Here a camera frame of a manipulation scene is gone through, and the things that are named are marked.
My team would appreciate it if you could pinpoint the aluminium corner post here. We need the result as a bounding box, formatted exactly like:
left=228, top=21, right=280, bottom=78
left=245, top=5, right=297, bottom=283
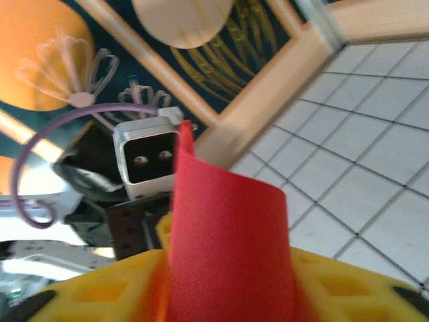
left=291, top=0, right=347, bottom=52

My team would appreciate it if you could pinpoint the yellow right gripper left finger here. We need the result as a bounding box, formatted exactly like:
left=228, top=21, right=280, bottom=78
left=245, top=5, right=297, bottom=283
left=0, top=248, right=174, bottom=322

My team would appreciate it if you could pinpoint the aluminium front beam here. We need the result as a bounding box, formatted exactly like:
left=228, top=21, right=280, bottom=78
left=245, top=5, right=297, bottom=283
left=0, top=239, right=115, bottom=303

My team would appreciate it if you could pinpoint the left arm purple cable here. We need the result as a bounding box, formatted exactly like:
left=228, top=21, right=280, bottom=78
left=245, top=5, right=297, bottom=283
left=11, top=103, right=184, bottom=229

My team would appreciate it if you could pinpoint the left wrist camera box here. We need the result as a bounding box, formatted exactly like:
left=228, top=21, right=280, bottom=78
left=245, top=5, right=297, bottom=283
left=113, top=116, right=179, bottom=199

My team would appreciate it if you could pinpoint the wooden enclosure frame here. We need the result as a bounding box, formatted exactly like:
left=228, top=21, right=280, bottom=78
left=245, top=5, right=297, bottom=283
left=0, top=0, right=429, bottom=235

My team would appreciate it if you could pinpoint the red paper sheet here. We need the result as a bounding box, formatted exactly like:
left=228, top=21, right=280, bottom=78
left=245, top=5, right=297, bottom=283
left=167, top=119, right=298, bottom=322

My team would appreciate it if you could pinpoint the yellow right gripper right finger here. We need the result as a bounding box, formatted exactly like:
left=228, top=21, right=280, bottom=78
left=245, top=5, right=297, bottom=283
left=290, top=247, right=429, bottom=322

